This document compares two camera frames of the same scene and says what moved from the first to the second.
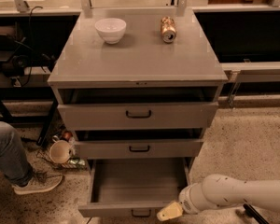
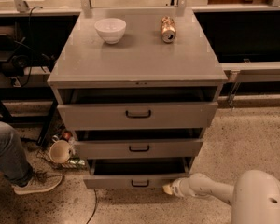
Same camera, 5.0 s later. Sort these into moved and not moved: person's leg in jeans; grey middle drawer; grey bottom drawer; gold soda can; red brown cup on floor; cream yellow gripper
Moved: grey bottom drawer; cream yellow gripper
Not moved: person's leg in jeans; gold soda can; red brown cup on floor; grey middle drawer
